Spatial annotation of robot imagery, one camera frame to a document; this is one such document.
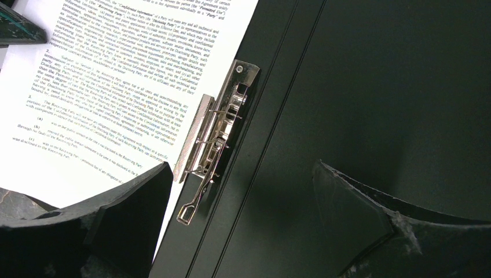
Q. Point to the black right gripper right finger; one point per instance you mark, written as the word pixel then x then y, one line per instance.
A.
pixel 373 234

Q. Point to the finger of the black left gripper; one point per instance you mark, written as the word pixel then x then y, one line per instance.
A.
pixel 18 30

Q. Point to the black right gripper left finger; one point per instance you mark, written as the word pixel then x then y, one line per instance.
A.
pixel 112 234

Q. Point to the printed text paper sheet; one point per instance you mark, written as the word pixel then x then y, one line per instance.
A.
pixel 113 91

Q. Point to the red folder black inside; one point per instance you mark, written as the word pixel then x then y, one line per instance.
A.
pixel 393 94

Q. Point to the silver folder clip mechanism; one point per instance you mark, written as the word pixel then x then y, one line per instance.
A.
pixel 209 135

